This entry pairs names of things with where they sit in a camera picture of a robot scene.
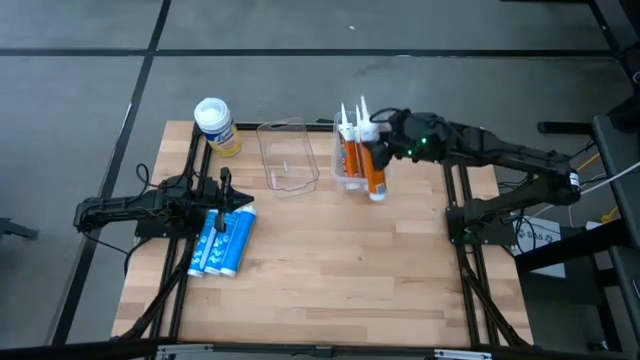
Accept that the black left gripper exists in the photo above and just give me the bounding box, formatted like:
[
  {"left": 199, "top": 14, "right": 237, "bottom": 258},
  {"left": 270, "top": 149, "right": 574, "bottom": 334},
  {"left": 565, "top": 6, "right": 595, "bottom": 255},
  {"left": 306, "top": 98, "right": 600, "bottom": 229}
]
[{"left": 192, "top": 167, "right": 255, "bottom": 234}]

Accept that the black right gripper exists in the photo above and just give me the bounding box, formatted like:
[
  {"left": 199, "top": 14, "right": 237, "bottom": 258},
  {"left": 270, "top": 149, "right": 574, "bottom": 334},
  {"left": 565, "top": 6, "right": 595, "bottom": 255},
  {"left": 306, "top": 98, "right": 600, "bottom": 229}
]
[{"left": 371, "top": 110, "right": 454, "bottom": 173}]

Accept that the orange sealant tube white nozzle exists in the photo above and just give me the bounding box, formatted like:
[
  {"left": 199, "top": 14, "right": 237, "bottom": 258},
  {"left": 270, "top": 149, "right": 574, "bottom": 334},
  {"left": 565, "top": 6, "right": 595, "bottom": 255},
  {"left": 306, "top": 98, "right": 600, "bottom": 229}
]
[
  {"left": 338, "top": 102, "right": 361, "bottom": 191},
  {"left": 358, "top": 94, "right": 389, "bottom": 203},
  {"left": 353, "top": 103, "right": 367, "bottom": 191}
]

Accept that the blue silicone tube white cap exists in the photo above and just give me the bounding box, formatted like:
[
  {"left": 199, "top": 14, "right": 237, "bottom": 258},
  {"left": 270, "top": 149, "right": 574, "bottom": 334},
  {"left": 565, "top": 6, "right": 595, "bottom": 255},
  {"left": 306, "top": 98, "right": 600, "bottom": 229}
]
[
  {"left": 219, "top": 204, "right": 258, "bottom": 279},
  {"left": 203, "top": 209, "right": 241, "bottom": 277},
  {"left": 187, "top": 208, "right": 220, "bottom": 279}
]

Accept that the Lysol wipes canister white lid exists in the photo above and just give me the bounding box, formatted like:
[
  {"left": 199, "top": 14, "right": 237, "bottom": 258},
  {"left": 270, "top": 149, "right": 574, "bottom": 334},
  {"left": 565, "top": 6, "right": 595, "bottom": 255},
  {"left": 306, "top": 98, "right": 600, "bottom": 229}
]
[{"left": 193, "top": 97, "right": 242, "bottom": 159}]

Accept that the clear plastic bin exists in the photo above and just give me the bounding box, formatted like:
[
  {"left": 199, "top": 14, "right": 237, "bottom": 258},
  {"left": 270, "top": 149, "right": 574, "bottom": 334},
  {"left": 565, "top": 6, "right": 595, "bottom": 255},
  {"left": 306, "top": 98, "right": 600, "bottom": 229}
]
[
  {"left": 332, "top": 110, "right": 396, "bottom": 195},
  {"left": 256, "top": 117, "right": 321, "bottom": 200}
]

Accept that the white paper sign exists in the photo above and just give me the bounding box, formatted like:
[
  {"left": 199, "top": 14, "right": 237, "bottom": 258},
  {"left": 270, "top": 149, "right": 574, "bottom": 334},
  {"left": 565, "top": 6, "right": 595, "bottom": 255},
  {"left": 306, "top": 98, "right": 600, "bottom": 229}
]
[{"left": 514, "top": 215, "right": 567, "bottom": 279}]

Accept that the black stand foot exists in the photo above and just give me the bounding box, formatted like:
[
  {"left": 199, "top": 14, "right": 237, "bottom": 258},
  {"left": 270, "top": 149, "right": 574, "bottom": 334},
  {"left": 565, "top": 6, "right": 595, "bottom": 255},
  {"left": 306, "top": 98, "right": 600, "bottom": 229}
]
[{"left": 0, "top": 217, "right": 40, "bottom": 240}]

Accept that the black side desk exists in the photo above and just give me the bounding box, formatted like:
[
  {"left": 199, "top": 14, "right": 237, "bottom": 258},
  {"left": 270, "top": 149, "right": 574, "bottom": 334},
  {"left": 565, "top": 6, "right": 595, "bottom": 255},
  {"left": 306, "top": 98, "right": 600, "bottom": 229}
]
[{"left": 537, "top": 112, "right": 640, "bottom": 360}]

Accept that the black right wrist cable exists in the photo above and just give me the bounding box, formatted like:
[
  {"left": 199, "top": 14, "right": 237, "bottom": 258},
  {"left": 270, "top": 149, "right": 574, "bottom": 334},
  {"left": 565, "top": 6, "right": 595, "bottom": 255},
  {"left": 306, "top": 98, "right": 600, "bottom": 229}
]
[{"left": 368, "top": 106, "right": 402, "bottom": 125}]

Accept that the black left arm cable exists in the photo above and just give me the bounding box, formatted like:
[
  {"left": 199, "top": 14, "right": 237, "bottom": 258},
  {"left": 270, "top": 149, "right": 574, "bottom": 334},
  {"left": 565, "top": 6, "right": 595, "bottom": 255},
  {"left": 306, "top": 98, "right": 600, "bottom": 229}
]
[{"left": 134, "top": 162, "right": 152, "bottom": 190}]

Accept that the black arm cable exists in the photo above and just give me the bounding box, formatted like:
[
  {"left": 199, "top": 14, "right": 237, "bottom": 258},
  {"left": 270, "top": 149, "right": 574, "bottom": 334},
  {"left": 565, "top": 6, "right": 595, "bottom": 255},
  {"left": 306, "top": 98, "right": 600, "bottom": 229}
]
[
  {"left": 497, "top": 177, "right": 540, "bottom": 251},
  {"left": 134, "top": 162, "right": 152, "bottom": 190}
]

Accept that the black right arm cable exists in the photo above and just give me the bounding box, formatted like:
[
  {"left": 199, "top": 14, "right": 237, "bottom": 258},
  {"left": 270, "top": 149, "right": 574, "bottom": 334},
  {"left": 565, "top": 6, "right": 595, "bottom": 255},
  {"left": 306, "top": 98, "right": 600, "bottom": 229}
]
[{"left": 497, "top": 177, "right": 540, "bottom": 251}]

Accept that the silver metal bracket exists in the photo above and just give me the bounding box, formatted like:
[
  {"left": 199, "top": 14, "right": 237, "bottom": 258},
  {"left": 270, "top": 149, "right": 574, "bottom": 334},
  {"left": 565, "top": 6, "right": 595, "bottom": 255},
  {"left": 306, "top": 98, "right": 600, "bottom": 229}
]
[
  {"left": 156, "top": 343, "right": 215, "bottom": 360},
  {"left": 433, "top": 348, "right": 494, "bottom": 360}
]

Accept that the black aluminium table frame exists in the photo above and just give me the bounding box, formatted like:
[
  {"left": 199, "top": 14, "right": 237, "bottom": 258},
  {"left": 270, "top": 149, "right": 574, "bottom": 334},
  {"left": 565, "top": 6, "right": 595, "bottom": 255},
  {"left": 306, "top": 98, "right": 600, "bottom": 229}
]
[{"left": 0, "top": 119, "right": 640, "bottom": 360}]

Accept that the yellow floor cable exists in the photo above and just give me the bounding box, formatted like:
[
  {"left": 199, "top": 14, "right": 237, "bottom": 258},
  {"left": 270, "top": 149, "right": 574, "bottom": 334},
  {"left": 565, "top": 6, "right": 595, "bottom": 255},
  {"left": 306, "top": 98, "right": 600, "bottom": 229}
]
[{"left": 577, "top": 152, "right": 621, "bottom": 224}]

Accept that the white floor cable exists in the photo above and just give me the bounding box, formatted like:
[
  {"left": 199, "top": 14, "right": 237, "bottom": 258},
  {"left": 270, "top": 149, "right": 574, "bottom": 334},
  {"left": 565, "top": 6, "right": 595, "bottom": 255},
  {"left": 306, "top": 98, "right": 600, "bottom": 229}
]
[{"left": 529, "top": 160, "right": 640, "bottom": 221}]

